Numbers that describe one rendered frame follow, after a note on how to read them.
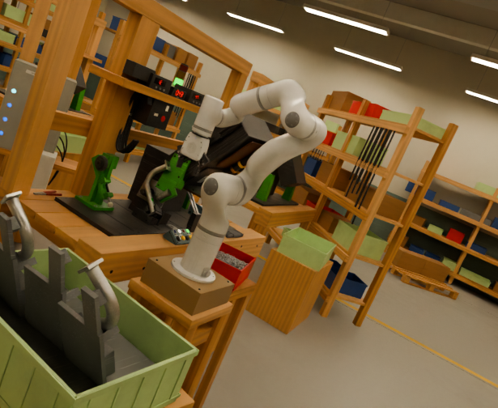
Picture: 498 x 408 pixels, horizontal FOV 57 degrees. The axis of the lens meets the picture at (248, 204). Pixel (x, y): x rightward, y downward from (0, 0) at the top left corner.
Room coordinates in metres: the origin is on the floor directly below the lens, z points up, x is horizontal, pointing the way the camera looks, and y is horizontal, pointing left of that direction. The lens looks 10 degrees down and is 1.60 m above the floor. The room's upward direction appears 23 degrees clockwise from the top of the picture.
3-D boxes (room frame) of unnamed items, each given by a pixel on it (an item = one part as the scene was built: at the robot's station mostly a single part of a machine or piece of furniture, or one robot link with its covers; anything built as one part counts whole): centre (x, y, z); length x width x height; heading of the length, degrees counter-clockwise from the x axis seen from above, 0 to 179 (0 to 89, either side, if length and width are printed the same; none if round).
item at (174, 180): (2.40, 0.42, 1.17); 0.13 x 0.12 x 0.20; 154
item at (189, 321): (1.75, 0.10, 0.83); 0.32 x 0.32 x 0.04; 65
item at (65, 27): (2.62, 0.71, 1.36); 1.49 x 0.09 x 0.97; 154
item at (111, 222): (2.49, 0.44, 0.89); 1.10 x 0.42 x 0.02; 154
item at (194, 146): (1.88, 0.29, 1.41); 0.10 x 0.07 x 0.11; 64
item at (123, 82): (2.60, 0.67, 1.52); 0.90 x 0.25 x 0.04; 154
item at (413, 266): (8.28, -3.44, 0.22); 1.20 x 0.80 x 0.44; 108
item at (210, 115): (1.88, 0.29, 1.55); 0.09 x 0.08 x 0.13; 149
